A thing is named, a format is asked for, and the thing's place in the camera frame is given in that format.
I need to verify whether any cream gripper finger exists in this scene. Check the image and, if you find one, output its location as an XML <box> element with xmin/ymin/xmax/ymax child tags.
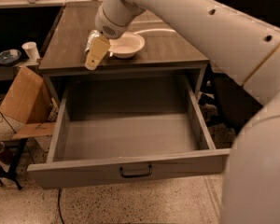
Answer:
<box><xmin>85</xmin><ymin>36</ymin><xmax>110</xmax><ymax>70</ymax></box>

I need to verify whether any silver redbull can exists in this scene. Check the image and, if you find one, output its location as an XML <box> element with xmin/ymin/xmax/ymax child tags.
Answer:
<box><xmin>84</xmin><ymin>30</ymin><xmax>100</xmax><ymax>54</ymax></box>

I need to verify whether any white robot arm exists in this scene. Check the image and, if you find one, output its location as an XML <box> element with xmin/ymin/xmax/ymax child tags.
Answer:
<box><xmin>95</xmin><ymin>0</ymin><xmax>280</xmax><ymax>224</ymax></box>

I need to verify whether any grey open top drawer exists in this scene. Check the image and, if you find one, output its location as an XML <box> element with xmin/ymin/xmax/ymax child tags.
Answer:
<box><xmin>28</xmin><ymin>86</ymin><xmax>230</xmax><ymax>189</ymax></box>

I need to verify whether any white paper bowl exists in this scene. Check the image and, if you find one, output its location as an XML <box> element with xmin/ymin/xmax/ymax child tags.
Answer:
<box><xmin>108</xmin><ymin>32</ymin><xmax>145</xmax><ymax>59</ymax></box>

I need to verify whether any white paper cup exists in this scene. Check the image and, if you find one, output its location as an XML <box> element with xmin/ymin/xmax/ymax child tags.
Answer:
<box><xmin>21</xmin><ymin>42</ymin><xmax>40</xmax><ymax>61</ymax></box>

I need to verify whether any brown cardboard box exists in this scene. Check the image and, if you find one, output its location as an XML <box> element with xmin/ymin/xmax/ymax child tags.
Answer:
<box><xmin>0</xmin><ymin>66</ymin><xmax>55</xmax><ymax>139</ymax></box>

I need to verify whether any dark blue plate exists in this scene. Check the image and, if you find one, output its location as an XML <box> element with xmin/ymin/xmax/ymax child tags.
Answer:
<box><xmin>0</xmin><ymin>49</ymin><xmax>21</xmax><ymax>66</ymax></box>

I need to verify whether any low side shelf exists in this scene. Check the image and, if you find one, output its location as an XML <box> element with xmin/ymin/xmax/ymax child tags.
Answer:
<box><xmin>0</xmin><ymin>60</ymin><xmax>38</xmax><ymax>81</ymax></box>

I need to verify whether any black office chair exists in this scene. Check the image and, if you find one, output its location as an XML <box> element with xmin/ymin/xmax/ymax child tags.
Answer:
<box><xmin>199</xmin><ymin>0</ymin><xmax>280</xmax><ymax>133</ymax></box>

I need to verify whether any black metal stand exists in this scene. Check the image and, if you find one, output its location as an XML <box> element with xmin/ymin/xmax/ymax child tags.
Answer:
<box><xmin>0</xmin><ymin>138</ymin><xmax>27</xmax><ymax>190</ymax></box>

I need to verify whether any black drawer handle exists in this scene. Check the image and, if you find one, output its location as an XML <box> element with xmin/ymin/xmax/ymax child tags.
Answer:
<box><xmin>119</xmin><ymin>164</ymin><xmax>153</xmax><ymax>179</ymax></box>

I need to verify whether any black floor cable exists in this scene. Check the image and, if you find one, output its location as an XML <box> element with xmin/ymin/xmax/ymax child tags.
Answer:
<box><xmin>56</xmin><ymin>188</ymin><xmax>65</xmax><ymax>224</ymax></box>

